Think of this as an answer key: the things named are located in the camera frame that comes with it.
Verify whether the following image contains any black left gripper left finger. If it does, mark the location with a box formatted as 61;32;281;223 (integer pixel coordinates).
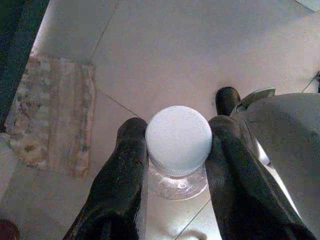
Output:
62;117;149;240

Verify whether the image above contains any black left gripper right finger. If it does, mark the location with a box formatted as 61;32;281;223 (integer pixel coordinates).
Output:
205;116;317;240

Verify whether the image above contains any clear bottle with white cap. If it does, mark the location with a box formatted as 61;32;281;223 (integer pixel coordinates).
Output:
144;104;214;202

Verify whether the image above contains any black robot foot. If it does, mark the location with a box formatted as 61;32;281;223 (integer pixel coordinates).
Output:
215;86;242;117

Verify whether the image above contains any floral floor mat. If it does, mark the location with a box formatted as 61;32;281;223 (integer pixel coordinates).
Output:
4;49;97;180

